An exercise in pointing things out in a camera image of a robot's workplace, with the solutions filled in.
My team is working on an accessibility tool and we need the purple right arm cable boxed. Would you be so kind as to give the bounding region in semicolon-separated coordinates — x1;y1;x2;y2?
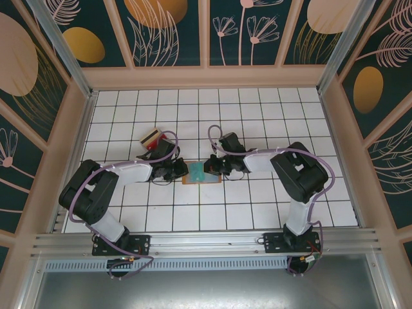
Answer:
207;124;336;277

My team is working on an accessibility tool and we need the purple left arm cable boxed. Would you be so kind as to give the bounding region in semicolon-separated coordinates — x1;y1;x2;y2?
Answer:
68;130;180;281

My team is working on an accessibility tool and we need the aluminium corner post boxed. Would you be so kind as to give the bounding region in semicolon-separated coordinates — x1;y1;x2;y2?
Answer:
25;0;98;99
317;0;387;94

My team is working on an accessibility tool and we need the plain red card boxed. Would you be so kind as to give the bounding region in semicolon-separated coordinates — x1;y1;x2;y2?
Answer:
146;134;174;151

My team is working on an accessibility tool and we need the tan leather card holder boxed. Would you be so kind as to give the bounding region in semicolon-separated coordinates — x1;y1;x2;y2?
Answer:
181;159;222;187

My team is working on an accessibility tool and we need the beige card with black stripe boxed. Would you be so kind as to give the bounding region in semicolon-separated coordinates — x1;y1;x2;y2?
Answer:
139;127;164;146

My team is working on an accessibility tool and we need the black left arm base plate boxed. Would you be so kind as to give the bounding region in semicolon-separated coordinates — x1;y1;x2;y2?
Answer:
92;234;152;257

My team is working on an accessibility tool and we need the green circuit board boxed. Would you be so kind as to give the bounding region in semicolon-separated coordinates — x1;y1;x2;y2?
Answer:
302;254;324;270

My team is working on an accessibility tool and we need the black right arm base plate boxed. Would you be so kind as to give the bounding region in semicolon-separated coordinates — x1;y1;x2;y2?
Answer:
263;230;323;255

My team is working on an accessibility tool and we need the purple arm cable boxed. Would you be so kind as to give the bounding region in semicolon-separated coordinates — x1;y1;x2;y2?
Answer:
207;124;336;277
68;130;180;281

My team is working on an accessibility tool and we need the teal patterned card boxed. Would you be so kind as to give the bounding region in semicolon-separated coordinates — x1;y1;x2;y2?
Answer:
189;162;207;183

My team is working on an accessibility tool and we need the aluminium mounting rail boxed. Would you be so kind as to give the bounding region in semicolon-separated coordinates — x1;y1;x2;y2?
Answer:
30;227;382;258

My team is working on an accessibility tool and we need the slotted grey cable duct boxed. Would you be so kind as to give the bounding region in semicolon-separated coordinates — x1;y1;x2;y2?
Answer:
43;256;290;272

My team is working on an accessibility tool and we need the aluminium side rail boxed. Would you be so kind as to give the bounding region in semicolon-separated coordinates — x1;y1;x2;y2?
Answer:
318;91;363;228

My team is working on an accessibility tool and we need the grey metal sheet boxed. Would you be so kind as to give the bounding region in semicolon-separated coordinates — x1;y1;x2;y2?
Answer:
32;268;387;309

